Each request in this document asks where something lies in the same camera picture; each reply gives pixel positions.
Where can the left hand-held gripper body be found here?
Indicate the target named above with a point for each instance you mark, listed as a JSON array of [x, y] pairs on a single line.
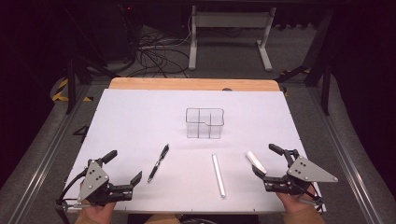
[[93, 179]]

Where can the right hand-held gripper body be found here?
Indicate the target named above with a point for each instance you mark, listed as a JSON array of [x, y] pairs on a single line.
[[303, 172]]

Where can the black pen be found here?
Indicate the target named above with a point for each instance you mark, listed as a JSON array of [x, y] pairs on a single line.
[[158, 163]]

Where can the white pen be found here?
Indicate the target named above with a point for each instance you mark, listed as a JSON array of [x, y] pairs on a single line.
[[219, 175]]

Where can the clear plastic organizer box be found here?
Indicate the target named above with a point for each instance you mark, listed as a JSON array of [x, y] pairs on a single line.
[[205, 124]]

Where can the person's right hand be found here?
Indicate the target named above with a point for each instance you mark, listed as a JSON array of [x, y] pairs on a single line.
[[294, 203]]

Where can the person's left hand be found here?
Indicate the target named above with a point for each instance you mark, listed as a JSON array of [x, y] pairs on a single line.
[[98, 213]]

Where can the white board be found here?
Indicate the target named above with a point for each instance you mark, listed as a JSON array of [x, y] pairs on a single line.
[[140, 124]]

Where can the person's lap tan clothing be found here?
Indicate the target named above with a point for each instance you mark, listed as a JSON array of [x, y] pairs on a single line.
[[162, 219]]

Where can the black metal stand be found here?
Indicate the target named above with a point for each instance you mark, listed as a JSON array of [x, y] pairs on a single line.
[[71, 84], [325, 87]]

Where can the yellow black hazard tape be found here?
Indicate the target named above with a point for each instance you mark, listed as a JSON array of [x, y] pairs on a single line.
[[60, 91]]

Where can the wooden table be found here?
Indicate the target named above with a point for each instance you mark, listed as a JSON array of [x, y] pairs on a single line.
[[186, 84]]

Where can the black equipment cabinet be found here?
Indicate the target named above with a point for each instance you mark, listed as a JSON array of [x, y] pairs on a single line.
[[120, 28]]

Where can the small black triangular bracket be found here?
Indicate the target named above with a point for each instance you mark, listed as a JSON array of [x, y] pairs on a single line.
[[82, 130]]

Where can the aluminium rail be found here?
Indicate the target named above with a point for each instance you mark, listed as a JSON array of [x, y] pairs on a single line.
[[46, 158], [345, 158]]

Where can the white desk frame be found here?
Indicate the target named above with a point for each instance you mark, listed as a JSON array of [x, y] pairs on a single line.
[[230, 19]]

